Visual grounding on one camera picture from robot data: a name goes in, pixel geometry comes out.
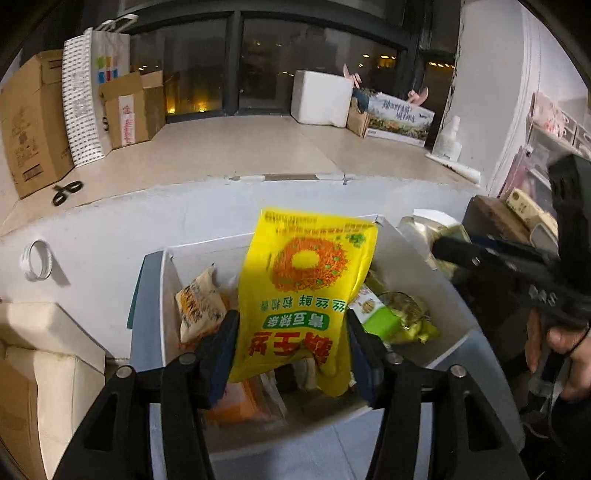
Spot yellow bag with orange ring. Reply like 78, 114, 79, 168
228, 208, 379, 398

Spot dark brown cardboard box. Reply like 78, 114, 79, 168
463, 195, 532, 245

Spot orange white snack packet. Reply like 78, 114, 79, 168
174, 267, 229, 344

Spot dark glass window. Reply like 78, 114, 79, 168
106, 0, 462, 121

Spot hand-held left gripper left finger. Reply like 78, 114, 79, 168
53, 309, 241, 480

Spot white bag with coloured squares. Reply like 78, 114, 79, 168
90, 15, 139, 155

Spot white foam box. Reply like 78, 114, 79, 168
291, 70, 354, 127

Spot pale yellow snack bag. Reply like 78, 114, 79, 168
381, 291, 441, 344

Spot small brown cardboard box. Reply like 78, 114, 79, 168
346, 107, 371, 138

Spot large closed cardboard box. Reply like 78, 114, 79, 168
0, 50, 75, 199

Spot white plastic bottle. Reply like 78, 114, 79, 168
436, 116, 463, 162

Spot open cardboard box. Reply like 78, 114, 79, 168
99, 69, 168, 149

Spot printed landscape carton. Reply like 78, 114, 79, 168
344, 65, 437, 147

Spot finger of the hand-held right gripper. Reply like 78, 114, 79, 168
431, 233, 497, 280

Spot green label snack packet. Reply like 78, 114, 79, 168
353, 284, 402, 337

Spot white dotted paper bag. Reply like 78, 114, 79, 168
61, 28, 106, 167

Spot white foam block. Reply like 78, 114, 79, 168
0, 302, 107, 374

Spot beige tissue pack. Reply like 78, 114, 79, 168
504, 188, 559, 234

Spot white tape roll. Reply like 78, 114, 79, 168
21, 239, 54, 281

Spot white storage box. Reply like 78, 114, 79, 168
159, 215, 483, 462

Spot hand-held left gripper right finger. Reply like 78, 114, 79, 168
346, 308, 529, 480

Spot cream shiny packet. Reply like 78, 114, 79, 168
399, 209, 472, 278

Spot black scissors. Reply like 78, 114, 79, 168
52, 181, 85, 206

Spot white drawer shelf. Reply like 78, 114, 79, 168
526, 90, 591, 185

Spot cream topped cardboard box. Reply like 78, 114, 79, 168
0, 346, 107, 480

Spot person's right hand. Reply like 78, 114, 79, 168
526, 309, 591, 402

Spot white paper roll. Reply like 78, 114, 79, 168
425, 152, 482, 182

